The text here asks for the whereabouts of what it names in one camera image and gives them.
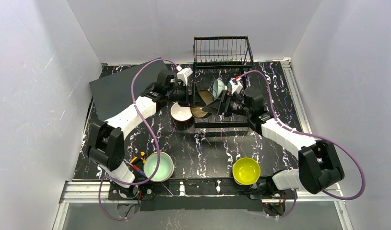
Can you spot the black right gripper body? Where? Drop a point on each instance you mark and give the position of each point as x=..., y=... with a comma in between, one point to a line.
x=225, y=104

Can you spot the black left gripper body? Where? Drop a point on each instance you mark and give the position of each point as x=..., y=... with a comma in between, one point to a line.
x=187, y=95

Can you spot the black wire dish rack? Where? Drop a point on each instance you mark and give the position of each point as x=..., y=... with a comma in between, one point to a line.
x=221, y=57

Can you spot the yellow bowl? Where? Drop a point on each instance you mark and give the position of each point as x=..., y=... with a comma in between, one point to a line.
x=246, y=171

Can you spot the celadon green bowl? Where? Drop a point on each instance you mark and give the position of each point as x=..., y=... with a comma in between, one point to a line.
x=165, y=167

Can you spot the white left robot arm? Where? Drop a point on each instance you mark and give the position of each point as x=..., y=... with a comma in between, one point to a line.
x=105, y=145

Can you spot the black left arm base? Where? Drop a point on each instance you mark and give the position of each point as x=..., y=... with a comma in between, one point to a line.
x=133, y=199

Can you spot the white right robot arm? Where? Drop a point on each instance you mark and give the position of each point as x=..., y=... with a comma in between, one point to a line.
x=318, y=164

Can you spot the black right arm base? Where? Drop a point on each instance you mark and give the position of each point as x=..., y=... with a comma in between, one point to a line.
x=283, y=201

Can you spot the red blue screwdriver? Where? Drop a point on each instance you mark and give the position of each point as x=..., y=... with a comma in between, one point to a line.
x=137, y=169

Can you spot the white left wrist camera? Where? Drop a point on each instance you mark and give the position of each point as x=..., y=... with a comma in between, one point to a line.
x=183, y=74

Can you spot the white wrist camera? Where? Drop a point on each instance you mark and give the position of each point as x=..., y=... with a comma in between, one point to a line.
x=183, y=74
x=235, y=85

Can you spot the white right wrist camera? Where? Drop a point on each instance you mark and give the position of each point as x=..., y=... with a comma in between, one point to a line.
x=235, y=85

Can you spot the grey blue network switch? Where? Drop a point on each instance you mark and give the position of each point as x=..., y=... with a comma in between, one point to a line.
x=112, y=94

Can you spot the orange handled pliers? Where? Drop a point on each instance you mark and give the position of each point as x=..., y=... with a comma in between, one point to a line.
x=138, y=158

